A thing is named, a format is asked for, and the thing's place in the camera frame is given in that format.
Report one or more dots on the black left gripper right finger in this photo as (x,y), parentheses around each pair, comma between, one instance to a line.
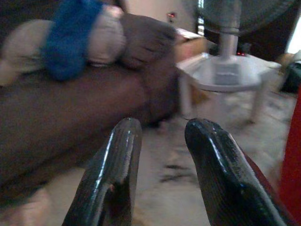
(225,179)

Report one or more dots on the red pillow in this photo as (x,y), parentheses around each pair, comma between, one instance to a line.
(292,153)

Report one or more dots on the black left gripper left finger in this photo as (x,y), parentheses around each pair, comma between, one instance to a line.
(113,169)

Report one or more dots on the white table fan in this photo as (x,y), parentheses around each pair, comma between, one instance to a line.
(227,44)

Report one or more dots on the brown cardboard box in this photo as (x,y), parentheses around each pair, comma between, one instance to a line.
(190,44)

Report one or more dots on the dark wooden cabinet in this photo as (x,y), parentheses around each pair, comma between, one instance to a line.
(265,37)

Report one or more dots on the black power adapter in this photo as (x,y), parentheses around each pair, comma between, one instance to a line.
(243,50)

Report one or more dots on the brown fabric sofa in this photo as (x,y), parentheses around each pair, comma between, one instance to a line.
(70,113)

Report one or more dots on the white plastic stool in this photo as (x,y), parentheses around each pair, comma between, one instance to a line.
(257,103)

